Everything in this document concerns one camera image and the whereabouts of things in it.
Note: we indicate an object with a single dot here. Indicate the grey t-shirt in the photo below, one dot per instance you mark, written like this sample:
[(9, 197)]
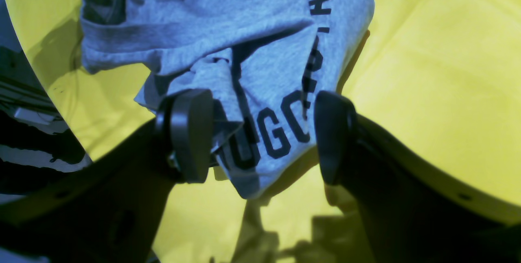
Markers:
[(263, 60)]

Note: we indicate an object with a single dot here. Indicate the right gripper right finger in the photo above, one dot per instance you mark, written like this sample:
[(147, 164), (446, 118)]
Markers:
[(412, 211)]

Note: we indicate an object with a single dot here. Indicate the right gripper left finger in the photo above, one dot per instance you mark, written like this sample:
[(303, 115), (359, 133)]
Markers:
[(110, 212)]

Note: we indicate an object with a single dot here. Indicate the yellow table cloth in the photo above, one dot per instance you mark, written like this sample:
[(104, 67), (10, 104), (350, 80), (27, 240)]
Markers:
[(443, 76)]

